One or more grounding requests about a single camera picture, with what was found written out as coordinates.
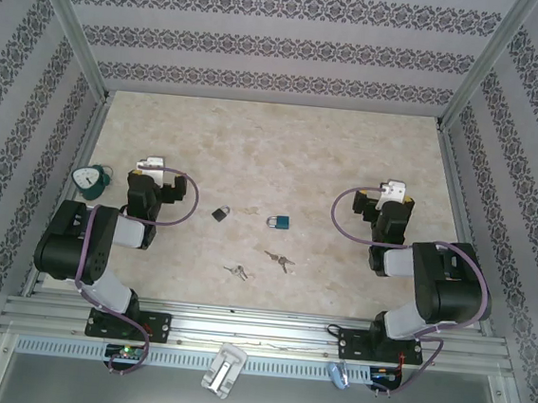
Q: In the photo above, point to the white plastic bracket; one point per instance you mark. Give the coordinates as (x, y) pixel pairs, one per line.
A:
(224, 373)

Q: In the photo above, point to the right controller circuit board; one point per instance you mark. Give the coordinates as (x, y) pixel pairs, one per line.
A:
(383, 375)

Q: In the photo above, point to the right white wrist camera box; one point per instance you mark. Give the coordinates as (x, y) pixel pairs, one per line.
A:
(394, 190)

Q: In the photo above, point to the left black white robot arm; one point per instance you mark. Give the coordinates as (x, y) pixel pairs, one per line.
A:
(69, 249)

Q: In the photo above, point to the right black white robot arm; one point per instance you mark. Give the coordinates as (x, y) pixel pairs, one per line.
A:
(450, 300)

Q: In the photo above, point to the aluminium side rail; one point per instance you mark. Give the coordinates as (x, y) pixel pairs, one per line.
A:
(457, 181)
(85, 146)

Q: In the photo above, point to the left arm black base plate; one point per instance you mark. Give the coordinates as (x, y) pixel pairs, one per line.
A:
(157, 326)

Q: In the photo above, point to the aluminium mounting rail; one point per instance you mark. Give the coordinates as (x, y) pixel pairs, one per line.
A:
(256, 336)

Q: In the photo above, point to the blue padlock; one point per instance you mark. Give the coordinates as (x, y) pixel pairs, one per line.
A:
(282, 222)

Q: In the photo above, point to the controller circuit board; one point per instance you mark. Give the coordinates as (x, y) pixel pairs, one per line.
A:
(126, 350)
(383, 375)

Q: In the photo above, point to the left controller circuit board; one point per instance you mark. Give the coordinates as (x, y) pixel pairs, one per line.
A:
(126, 350)

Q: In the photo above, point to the black padlock key bunch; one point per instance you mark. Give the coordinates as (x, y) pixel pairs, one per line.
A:
(236, 270)

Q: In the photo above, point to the light blue clip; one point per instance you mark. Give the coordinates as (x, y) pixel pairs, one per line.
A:
(339, 377)

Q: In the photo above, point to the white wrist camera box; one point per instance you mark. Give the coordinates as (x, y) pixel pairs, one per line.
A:
(151, 166)
(394, 190)

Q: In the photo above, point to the black padlock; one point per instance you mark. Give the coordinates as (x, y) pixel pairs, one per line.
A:
(219, 214)

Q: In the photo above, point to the blue padlock key bunch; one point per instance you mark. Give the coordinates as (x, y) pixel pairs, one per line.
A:
(282, 260)

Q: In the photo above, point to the aluminium frame post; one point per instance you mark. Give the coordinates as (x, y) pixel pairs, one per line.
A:
(487, 65)
(71, 30)

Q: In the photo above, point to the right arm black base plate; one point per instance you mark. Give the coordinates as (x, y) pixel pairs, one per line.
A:
(355, 345)

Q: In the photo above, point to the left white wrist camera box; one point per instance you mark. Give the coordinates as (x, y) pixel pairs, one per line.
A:
(151, 166)

